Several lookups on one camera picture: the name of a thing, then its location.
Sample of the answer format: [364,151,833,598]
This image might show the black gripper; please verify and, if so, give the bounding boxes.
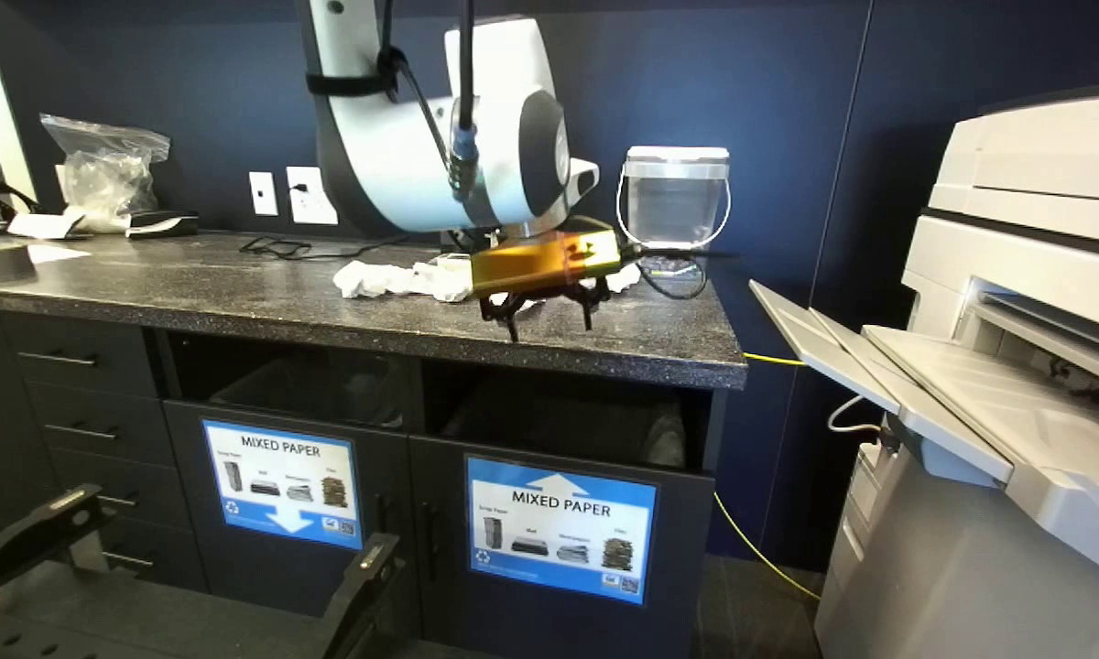
[473,275,621,349]

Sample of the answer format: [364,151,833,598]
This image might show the plain white paper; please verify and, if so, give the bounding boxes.
[602,261,646,297]

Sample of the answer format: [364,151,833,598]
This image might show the grey plastic bin liner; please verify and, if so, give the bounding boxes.
[205,349,417,433]

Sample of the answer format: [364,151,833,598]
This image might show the bin panel with down-arrow sign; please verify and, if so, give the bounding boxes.
[161,395,417,620]

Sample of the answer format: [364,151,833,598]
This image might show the wide crumpled white paper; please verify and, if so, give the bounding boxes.
[331,249,473,309]

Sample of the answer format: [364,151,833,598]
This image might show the mixed paper sign arrow up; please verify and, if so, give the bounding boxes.
[465,454,658,607]

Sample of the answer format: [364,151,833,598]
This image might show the mixed paper sign arrow down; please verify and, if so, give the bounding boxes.
[202,417,368,553]

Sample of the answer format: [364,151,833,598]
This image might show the grey printer side tray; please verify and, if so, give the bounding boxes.
[746,278,1019,487]

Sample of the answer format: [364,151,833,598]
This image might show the clear plastic bag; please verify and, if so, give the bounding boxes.
[38,109,176,233]

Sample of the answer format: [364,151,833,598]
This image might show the dark cabinet drawer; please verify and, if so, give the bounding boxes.
[47,452,196,531]
[77,515,209,592]
[14,383,176,469]
[0,311,158,395]

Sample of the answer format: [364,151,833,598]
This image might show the small crumpled white sheet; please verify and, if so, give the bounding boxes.
[5,203,94,245]

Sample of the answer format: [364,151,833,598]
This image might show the large white office printer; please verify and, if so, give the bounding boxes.
[746,90,1099,659]

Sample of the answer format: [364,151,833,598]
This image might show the gold wrist camera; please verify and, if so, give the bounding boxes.
[470,228,633,300]

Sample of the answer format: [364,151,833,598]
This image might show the thin black camera cable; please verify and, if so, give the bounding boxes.
[625,240,713,304]

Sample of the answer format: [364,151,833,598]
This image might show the large white wall outlet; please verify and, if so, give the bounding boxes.
[282,164,342,232]

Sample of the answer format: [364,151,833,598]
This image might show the black cable on counter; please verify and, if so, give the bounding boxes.
[240,232,378,264]

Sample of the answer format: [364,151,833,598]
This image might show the black velcro strap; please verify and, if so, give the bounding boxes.
[304,43,411,104]

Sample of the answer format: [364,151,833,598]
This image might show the small white wall plate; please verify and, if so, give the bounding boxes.
[244,168,282,220]

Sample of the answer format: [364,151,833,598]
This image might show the white printer cable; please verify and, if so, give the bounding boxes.
[826,390,889,444]

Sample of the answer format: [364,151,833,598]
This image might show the yellow cable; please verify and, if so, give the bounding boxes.
[711,349,826,607]

